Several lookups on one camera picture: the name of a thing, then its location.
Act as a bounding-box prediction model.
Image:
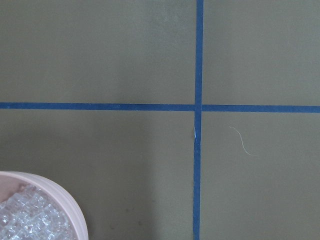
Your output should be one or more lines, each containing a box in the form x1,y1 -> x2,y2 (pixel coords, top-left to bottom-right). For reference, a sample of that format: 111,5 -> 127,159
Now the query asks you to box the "pink plastic bowl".
0,171 -> 89,240

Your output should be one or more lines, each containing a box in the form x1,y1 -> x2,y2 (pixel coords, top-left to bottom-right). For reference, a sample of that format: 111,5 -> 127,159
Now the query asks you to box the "pile of clear ice cubes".
0,184 -> 77,240

